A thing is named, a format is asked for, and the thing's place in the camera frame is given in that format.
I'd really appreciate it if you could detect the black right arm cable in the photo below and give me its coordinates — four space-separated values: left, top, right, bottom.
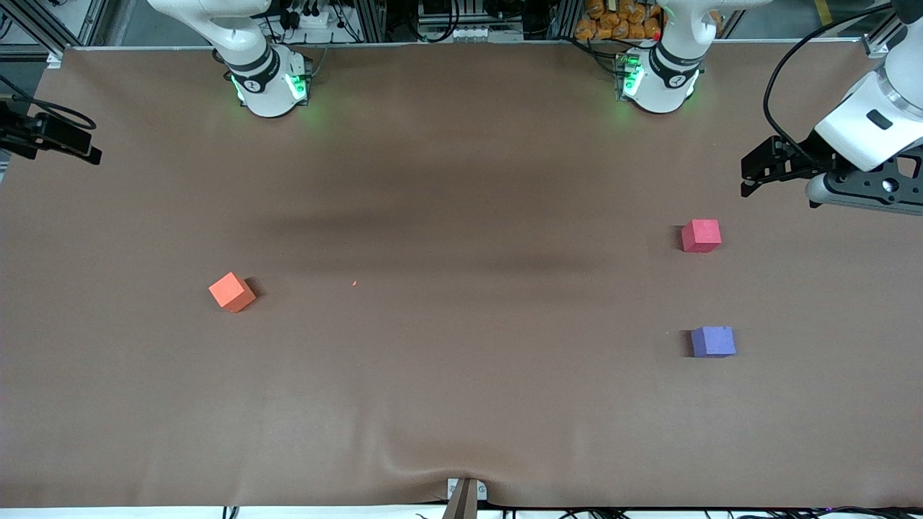
0 74 98 132

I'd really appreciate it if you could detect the pile of orange objects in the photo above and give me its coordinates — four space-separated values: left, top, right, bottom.
575 0 663 42

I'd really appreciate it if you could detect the white power strip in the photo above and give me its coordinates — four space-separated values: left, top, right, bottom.
285 6 340 31

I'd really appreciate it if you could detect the brown table mat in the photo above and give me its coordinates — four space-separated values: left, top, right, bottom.
0 40 923 509

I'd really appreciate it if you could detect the aluminium frame profile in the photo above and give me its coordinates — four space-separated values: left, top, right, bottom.
7 0 69 57
552 0 578 40
862 11 902 58
352 0 387 44

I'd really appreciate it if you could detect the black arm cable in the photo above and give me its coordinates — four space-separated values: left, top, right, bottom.
763 2 898 170
0 74 98 132

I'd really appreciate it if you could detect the orange foam cube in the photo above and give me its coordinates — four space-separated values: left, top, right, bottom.
208 272 257 314

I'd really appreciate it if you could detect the tapered grey post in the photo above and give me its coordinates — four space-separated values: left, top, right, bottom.
441 479 480 519

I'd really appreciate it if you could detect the metal clamp bracket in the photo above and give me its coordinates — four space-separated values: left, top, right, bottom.
447 478 488 502

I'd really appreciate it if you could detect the red foam cube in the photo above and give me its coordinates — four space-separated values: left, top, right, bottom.
681 219 722 254

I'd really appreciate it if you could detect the purple foam cube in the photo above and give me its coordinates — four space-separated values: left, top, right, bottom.
690 326 738 358

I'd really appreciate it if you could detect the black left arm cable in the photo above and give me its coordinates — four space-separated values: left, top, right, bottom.
763 2 898 170

